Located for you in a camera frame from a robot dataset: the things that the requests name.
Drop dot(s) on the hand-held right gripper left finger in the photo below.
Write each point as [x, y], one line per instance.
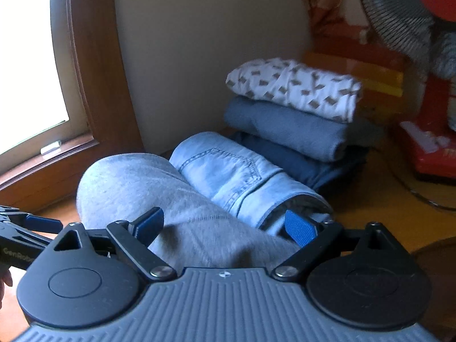
[151, 226]

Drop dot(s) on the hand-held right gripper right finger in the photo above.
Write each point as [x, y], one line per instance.
[299, 231]

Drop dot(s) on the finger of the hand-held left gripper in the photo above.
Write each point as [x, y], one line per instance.
[44, 223]
[25, 236]

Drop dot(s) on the grey sweatpants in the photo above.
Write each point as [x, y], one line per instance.
[142, 192]

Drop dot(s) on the person's left hand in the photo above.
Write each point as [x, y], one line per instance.
[4, 285]

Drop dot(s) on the navy folded garment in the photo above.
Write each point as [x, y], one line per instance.
[313, 167]

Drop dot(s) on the small white plastic piece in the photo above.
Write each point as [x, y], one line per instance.
[50, 148]

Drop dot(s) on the folded light blue jeans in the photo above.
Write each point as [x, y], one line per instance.
[231, 174]

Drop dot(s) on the blue folded garment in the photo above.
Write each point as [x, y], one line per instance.
[285, 128]

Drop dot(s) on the white patterned folded cloth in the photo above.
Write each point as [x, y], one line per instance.
[295, 87]

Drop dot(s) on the dark round stool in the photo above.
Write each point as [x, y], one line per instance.
[440, 285]

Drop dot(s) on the wooden framed window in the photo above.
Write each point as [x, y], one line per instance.
[28, 60]

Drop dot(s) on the orange striped box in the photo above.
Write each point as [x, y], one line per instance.
[374, 71]

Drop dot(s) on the red electric fan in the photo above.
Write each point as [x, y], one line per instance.
[427, 78]

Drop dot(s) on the floral curtain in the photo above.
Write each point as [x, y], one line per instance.
[327, 3]

